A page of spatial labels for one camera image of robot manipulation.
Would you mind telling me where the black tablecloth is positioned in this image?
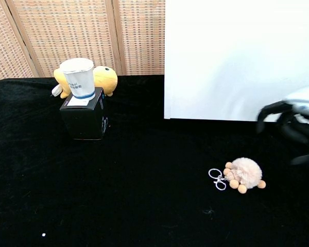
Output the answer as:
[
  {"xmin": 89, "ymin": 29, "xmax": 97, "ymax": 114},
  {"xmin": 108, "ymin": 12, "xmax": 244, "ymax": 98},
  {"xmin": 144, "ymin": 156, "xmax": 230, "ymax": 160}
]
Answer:
[{"xmin": 0, "ymin": 74, "xmax": 309, "ymax": 247}]

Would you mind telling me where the yellow plush duck toy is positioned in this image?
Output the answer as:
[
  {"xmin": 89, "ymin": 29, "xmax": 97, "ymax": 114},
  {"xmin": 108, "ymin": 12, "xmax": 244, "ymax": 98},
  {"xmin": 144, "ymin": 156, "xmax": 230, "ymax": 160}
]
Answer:
[{"xmin": 51, "ymin": 65, "xmax": 118, "ymax": 99}]

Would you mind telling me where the black cardboard box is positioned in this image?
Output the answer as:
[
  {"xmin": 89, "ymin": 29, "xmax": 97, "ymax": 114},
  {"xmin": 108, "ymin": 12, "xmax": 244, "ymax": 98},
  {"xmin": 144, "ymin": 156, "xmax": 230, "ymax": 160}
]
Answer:
[{"xmin": 60, "ymin": 86, "xmax": 109, "ymax": 141}]

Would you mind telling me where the white paper cup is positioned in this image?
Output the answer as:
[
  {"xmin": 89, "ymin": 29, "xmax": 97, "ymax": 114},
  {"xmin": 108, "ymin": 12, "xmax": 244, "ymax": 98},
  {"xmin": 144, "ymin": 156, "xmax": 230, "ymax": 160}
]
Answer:
[{"xmin": 59, "ymin": 58, "xmax": 95, "ymax": 101}]

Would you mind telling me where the woven bamboo folding screen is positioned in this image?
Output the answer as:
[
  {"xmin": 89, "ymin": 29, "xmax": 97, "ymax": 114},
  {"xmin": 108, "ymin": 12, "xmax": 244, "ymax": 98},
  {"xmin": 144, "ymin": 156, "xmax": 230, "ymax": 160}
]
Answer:
[{"xmin": 0, "ymin": 0, "xmax": 166, "ymax": 85}]

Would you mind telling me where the tan cabinet knob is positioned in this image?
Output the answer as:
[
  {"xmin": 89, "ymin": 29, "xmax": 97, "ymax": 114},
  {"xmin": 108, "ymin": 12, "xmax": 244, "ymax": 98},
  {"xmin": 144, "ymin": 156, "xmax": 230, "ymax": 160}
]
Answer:
[{"xmin": 208, "ymin": 157, "xmax": 267, "ymax": 194}]

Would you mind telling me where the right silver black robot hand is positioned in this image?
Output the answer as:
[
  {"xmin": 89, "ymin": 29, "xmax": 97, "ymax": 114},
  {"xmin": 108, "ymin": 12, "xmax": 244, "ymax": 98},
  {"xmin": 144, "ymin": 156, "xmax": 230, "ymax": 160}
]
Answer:
[{"xmin": 256, "ymin": 84, "xmax": 309, "ymax": 166}]

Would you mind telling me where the white cabinet box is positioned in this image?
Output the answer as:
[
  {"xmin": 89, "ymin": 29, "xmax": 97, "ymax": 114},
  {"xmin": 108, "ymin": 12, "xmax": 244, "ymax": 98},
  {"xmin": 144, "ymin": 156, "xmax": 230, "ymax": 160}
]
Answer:
[{"xmin": 164, "ymin": 0, "xmax": 309, "ymax": 123}]

